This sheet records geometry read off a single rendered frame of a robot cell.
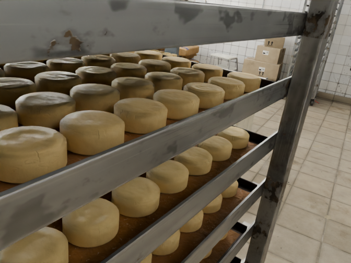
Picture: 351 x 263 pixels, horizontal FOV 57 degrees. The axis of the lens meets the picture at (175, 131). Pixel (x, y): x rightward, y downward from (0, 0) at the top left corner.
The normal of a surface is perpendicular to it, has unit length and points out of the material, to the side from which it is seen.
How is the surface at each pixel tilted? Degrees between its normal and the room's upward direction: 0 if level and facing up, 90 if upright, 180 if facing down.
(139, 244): 90
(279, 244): 0
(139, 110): 0
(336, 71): 90
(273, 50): 88
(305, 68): 90
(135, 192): 0
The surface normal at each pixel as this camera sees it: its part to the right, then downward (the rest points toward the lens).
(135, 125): -0.07, 0.38
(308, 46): -0.58, 0.25
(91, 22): 0.80, 0.31
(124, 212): -0.40, 0.32
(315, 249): 0.11, -0.92
